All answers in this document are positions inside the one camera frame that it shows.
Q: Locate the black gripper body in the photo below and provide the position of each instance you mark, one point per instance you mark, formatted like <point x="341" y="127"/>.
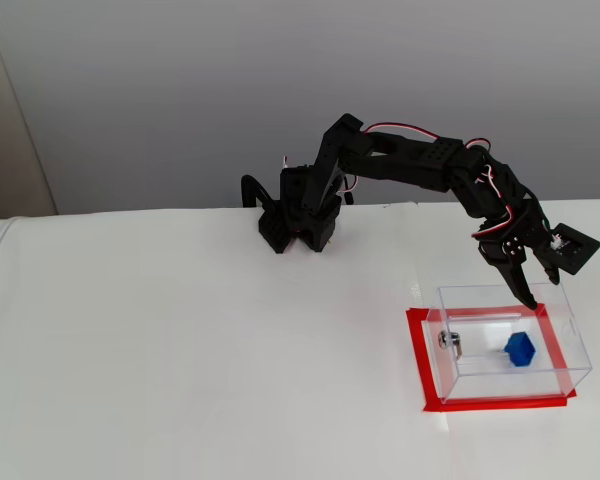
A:
<point x="526" y="235"/>

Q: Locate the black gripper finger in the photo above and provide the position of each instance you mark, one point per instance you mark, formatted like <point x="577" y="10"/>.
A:
<point x="547" y="265"/>
<point x="510" y="270"/>

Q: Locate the blue lego brick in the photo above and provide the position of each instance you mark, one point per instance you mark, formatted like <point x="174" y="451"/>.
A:
<point x="520" y="350"/>

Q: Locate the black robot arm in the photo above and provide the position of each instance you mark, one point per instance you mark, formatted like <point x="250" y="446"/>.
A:
<point x="415" y="160"/>

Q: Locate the transparent plastic box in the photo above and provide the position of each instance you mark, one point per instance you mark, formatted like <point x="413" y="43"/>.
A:
<point x="505" y="300"/>

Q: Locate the silver cam lock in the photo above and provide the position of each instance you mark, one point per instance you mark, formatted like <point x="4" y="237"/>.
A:
<point x="447" y="339"/>

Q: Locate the red tape rectangle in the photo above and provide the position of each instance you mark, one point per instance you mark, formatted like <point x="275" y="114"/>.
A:
<point x="480" y="406"/>

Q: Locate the black table clamp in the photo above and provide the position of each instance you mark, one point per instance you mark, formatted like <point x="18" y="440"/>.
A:
<point x="247" y="185"/>

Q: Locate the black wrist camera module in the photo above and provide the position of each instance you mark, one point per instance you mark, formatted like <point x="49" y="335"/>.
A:
<point x="577" y="247"/>

